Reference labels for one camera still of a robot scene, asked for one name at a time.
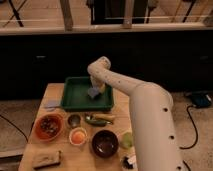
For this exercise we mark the blue sponge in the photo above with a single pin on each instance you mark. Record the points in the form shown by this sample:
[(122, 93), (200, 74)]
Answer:
[(93, 92)]

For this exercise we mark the orange bowl with food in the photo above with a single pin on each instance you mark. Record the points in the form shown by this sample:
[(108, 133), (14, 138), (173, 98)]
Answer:
[(48, 127)]

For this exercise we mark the green pepper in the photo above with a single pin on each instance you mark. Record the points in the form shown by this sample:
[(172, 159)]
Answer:
[(99, 123)]

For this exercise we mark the wooden handled tool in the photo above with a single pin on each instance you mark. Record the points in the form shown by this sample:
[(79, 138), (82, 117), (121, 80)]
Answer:
[(106, 117)]

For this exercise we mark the black and white object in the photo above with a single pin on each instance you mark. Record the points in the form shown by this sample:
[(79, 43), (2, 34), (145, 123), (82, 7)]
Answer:
[(126, 164)]

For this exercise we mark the green cup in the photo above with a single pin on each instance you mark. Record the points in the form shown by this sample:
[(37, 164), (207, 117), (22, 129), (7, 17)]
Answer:
[(126, 140)]

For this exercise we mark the brown block sponge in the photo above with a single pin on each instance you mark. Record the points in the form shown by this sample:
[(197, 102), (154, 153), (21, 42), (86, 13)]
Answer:
[(46, 159)]

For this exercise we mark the blue black floor device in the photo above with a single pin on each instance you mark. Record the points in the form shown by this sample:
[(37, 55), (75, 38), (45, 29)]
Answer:
[(201, 100)]

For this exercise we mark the green plastic tray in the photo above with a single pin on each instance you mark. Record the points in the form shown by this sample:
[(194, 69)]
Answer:
[(76, 98)]

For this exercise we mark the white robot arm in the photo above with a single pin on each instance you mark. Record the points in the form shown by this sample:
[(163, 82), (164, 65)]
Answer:
[(150, 107)]

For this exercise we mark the dark brown bowl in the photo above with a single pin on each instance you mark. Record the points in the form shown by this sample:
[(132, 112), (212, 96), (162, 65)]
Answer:
[(105, 143)]

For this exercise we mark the small bowl with orange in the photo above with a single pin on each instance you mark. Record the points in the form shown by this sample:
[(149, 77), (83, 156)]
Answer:
[(78, 136)]

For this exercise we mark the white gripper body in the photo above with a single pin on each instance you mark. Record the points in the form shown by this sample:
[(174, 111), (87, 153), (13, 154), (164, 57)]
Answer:
[(99, 85)]

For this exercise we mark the grey blue cloth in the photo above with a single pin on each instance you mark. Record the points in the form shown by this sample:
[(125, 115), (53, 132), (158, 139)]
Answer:
[(52, 104)]

